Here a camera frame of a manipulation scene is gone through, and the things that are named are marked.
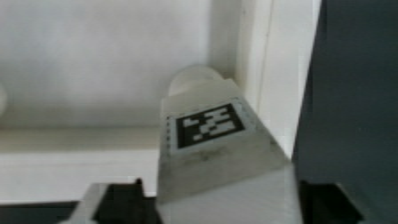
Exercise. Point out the white table leg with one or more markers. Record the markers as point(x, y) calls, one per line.
point(225, 175)

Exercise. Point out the white square table top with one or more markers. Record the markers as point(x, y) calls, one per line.
point(90, 54)

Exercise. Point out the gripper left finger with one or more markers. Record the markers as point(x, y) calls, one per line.
point(113, 205)

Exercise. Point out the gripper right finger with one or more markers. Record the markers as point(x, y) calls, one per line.
point(327, 205)

